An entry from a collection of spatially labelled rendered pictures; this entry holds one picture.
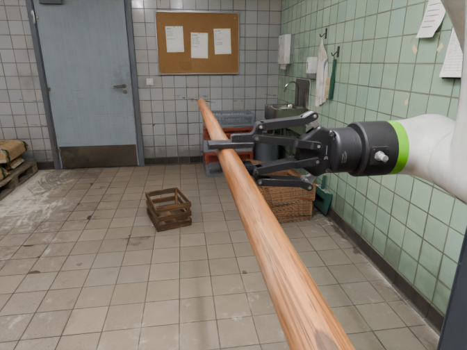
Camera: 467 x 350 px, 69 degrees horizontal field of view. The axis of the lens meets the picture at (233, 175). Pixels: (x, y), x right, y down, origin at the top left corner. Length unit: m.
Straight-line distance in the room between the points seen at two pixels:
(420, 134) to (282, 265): 0.43
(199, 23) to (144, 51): 0.74
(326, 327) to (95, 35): 4.54
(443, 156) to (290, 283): 0.40
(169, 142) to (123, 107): 0.73
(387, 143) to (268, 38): 4.18
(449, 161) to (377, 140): 0.10
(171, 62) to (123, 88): 0.68
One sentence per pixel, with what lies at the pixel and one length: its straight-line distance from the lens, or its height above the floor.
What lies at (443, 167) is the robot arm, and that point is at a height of 1.19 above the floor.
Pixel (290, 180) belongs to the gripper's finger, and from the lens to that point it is 0.56.
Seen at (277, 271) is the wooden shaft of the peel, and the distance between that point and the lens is 0.23.
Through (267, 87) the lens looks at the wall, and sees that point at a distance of 4.70.
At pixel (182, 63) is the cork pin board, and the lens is 4.53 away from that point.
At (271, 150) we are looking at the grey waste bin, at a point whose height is 0.29.
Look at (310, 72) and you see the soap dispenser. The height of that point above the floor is 1.24.
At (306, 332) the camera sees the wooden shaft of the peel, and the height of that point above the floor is 1.21.
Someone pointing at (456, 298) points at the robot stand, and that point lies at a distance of 0.92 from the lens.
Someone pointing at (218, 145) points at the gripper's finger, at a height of 1.21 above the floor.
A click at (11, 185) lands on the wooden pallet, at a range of 4.42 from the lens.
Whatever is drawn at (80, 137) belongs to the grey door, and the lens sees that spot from 4.80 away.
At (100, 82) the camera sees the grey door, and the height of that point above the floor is 1.09.
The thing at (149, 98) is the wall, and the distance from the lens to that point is 4.59.
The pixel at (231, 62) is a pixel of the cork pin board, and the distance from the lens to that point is 4.58.
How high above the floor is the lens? 1.34
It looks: 18 degrees down
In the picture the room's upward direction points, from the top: straight up
